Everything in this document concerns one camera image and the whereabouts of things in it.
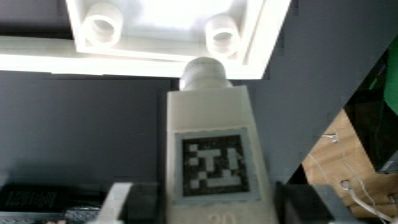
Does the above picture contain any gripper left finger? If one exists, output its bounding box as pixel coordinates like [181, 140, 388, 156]
[96, 182, 158, 224]

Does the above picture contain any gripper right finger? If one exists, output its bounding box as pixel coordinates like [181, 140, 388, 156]
[274, 183, 356, 224]

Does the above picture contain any white square tabletop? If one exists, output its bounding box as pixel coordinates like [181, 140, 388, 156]
[66, 0, 292, 79]

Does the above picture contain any white obstacle fence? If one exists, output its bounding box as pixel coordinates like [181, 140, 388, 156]
[0, 36, 192, 77]

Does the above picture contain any wooden board with cables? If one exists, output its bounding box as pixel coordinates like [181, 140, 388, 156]
[302, 111, 398, 224]

